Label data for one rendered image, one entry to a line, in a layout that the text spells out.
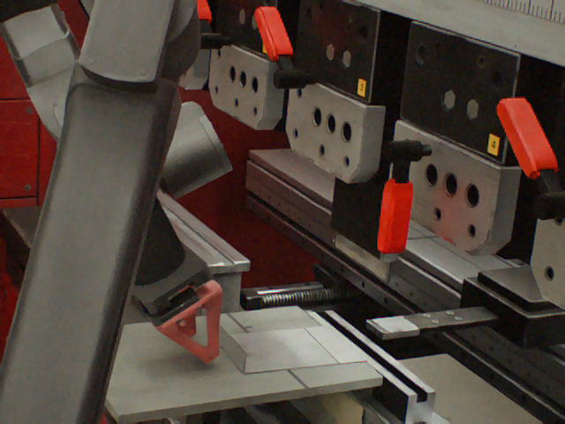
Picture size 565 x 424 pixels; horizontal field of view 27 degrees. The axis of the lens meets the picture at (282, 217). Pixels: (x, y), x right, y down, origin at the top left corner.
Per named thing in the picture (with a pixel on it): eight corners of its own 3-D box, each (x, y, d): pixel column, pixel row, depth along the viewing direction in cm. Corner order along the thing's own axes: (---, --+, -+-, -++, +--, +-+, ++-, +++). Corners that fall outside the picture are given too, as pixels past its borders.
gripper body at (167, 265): (175, 244, 111) (141, 180, 108) (217, 281, 103) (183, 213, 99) (116, 280, 110) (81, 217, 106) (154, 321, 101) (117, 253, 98)
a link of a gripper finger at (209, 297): (222, 319, 113) (182, 242, 108) (253, 348, 107) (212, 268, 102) (162, 358, 111) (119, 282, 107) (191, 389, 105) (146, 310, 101)
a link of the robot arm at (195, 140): (59, 119, 107) (45, 101, 98) (170, 63, 108) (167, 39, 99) (119, 235, 106) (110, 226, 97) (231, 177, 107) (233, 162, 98)
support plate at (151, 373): (57, 340, 114) (58, 331, 114) (296, 314, 126) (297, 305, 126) (118, 425, 99) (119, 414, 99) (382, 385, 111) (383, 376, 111)
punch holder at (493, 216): (385, 206, 103) (407, 19, 98) (463, 200, 107) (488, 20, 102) (485, 264, 91) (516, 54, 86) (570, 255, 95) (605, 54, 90)
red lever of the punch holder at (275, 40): (253, 3, 115) (282, 81, 111) (290, 3, 117) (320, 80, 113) (247, 14, 116) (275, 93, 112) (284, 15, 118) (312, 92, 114)
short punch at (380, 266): (327, 247, 120) (336, 158, 117) (344, 246, 121) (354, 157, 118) (377, 282, 112) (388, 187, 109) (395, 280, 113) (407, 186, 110)
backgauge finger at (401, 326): (343, 321, 127) (349, 278, 125) (534, 299, 138) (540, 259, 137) (403, 367, 117) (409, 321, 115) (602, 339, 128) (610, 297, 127)
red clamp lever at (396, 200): (370, 250, 98) (382, 138, 95) (410, 246, 100) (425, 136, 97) (380, 258, 97) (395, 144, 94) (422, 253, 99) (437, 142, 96)
